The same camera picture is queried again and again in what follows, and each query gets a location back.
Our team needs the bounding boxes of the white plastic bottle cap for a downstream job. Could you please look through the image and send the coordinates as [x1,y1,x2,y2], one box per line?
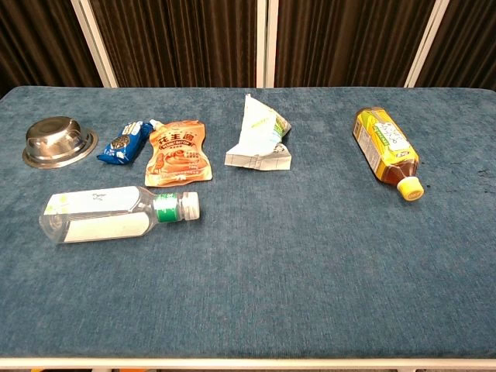
[181,191,202,221]

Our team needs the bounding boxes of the transparent plastic bottle green label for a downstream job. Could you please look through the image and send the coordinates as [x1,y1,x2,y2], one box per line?
[38,185,191,245]

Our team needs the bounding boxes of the tea bottle yellow label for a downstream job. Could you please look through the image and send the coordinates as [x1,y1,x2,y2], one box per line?
[351,106,426,202]

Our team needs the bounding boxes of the crumpled white paper carton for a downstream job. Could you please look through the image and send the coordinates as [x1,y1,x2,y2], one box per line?
[224,93,293,171]

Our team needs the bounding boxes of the orange peanut butter pouch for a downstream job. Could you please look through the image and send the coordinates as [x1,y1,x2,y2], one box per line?
[144,119,214,188]

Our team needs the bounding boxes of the blue fabric table cover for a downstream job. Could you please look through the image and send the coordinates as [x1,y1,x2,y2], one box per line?
[0,85,496,360]

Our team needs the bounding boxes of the blue snack packet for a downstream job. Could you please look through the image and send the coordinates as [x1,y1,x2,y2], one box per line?
[96,120,156,166]

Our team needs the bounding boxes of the dark brown pleated curtain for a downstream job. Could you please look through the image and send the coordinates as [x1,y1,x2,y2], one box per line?
[0,0,104,98]
[274,0,438,88]
[88,0,260,88]
[415,0,496,92]

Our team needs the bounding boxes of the stainless steel bowl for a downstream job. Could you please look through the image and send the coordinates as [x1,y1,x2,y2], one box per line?
[22,115,99,170]

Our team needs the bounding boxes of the white partition post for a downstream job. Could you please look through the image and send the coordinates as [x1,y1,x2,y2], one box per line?
[255,0,280,88]
[71,0,119,88]
[403,0,451,88]

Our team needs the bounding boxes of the white metal table frame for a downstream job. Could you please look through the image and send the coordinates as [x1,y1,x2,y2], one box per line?
[0,356,496,371]

